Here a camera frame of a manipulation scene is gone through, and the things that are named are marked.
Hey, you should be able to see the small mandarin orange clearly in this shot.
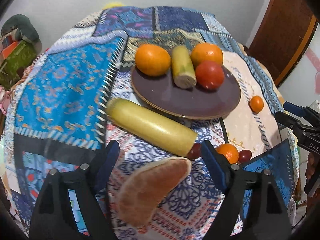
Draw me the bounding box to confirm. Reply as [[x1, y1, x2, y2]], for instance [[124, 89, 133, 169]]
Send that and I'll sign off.
[[249, 95, 264, 114]]

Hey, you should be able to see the peeled pomelo segment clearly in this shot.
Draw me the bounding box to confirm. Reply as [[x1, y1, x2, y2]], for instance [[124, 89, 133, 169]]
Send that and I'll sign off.
[[117, 157, 191, 228]]

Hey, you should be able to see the red tomato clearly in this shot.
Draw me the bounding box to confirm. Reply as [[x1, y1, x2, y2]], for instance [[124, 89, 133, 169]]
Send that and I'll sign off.
[[195, 61, 225, 90]]

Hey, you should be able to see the long yellow-green banana piece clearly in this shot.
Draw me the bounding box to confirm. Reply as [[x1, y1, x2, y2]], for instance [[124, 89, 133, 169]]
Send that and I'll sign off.
[[106, 98, 197, 157]]

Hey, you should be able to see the large orange with Dole sticker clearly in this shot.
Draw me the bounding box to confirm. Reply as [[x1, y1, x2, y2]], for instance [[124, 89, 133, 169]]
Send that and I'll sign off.
[[190, 43, 223, 67]]

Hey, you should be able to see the short banana piece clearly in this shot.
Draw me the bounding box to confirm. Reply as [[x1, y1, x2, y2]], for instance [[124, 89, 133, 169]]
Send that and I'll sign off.
[[171, 45, 196, 89]]

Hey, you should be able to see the medium orange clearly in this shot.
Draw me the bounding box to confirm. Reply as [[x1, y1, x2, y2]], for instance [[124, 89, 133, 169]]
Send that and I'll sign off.
[[135, 44, 171, 77]]

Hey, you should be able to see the person's right hand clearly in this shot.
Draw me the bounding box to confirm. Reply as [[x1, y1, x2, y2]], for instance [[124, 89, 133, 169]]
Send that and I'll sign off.
[[305, 152, 319, 179]]

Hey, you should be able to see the dark red grape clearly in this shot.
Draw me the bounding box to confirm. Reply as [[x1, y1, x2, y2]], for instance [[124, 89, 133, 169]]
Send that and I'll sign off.
[[186, 143, 201, 160], [238, 150, 252, 164]]

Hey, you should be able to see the wooden door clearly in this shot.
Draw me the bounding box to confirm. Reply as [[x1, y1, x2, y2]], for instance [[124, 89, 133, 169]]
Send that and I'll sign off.
[[249, 0, 317, 86]]

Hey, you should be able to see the purple ceramic plate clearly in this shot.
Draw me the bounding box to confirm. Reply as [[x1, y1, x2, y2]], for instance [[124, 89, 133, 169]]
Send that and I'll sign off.
[[131, 67, 241, 120]]

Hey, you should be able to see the blue patchwork patterned cloth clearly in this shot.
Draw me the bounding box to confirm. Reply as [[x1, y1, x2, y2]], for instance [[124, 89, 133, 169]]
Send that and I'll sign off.
[[2, 6, 299, 239]]

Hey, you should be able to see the green storage box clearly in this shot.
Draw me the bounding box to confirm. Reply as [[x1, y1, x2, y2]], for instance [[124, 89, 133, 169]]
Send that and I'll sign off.
[[1, 40, 37, 90]]

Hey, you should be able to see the grey-green stuffed cushion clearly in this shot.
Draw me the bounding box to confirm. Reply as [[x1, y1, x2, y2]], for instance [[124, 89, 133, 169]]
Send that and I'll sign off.
[[1, 14, 39, 43]]

